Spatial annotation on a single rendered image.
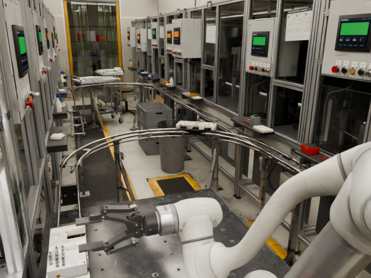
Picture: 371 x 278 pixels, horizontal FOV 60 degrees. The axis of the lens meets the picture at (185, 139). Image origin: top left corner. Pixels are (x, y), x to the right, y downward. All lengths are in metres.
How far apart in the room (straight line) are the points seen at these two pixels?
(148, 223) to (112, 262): 0.65
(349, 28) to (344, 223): 1.62
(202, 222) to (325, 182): 0.38
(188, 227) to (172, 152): 3.04
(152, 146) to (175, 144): 0.82
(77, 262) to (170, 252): 0.55
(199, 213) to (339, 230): 0.45
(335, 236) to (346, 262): 0.05
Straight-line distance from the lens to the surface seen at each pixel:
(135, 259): 1.61
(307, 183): 0.85
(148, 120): 4.60
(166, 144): 3.98
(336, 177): 0.82
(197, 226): 1.00
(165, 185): 3.80
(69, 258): 1.26
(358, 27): 2.12
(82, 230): 1.51
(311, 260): 0.75
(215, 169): 3.10
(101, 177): 4.09
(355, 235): 0.67
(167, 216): 0.98
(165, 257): 1.60
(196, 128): 3.05
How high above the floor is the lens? 1.66
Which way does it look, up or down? 18 degrees down
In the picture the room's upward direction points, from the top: straight up
